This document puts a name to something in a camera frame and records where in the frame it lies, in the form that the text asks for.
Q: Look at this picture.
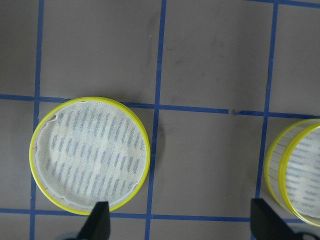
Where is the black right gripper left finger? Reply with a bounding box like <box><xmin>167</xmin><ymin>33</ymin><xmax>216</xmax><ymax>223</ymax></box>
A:
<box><xmin>77</xmin><ymin>201</ymin><xmax>110</xmax><ymax>240</ymax></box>

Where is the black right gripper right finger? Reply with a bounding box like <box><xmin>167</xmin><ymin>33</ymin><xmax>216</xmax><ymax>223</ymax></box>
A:
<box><xmin>250</xmin><ymin>198</ymin><xmax>300</xmax><ymax>240</ymax></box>

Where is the yellow steamer basket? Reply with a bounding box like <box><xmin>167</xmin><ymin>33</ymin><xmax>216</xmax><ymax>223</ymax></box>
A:
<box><xmin>264</xmin><ymin>118</ymin><xmax>320</xmax><ymax>227</ymax></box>
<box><xmin>29</xmin><ymin>97</ymin><xmax>151</xmax><ymax>215</ymax></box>

